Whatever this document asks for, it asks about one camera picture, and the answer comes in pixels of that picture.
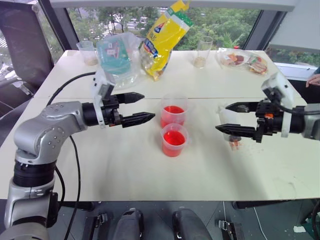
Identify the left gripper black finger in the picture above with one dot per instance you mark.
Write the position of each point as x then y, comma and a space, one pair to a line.
137, 119
131, 97

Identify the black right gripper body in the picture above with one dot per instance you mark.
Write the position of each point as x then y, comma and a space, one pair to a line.
268, 122

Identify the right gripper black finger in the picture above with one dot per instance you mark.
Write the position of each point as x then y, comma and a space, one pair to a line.
237, 130
243, 107

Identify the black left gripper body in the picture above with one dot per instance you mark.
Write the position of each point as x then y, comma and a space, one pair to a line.
110, 112

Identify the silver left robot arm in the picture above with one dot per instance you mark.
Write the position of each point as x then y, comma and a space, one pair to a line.
42, 135

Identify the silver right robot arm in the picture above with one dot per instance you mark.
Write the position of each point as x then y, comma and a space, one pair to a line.
311, 122

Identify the clear cup with snacks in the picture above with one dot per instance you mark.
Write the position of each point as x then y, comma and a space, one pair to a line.
228, 118

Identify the cup red liquid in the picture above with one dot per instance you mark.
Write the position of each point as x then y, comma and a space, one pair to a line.
173, 113
173, 142

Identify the short clear plastic cup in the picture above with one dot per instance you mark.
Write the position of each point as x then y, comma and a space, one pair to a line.
87, 53

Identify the bystander bare hand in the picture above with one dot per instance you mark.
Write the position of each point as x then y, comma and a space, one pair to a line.
314, 81

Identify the clear bag with teal packet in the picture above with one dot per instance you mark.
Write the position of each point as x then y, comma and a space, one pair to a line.
115, 57

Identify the clear bag of snacks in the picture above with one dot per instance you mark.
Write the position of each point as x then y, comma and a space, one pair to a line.
243, 61

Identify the yellow snack bag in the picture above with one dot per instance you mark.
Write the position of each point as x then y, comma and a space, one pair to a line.
163, 42

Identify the tall clear glass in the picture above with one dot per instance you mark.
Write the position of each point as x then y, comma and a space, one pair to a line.
203, 53

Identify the black table crossbar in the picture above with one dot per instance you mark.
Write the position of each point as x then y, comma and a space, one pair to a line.
270, 204

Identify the dark rounded shape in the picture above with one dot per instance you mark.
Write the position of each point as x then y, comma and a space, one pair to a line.
131, 225

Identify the black office chair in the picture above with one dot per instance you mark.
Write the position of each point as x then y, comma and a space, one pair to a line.
23, 50

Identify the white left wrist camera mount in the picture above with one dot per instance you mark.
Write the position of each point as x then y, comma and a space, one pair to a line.
100, 86

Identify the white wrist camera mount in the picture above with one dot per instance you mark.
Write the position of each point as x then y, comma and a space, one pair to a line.
100, 86
281, 86

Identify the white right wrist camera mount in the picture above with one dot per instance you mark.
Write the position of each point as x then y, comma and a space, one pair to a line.
281, 86

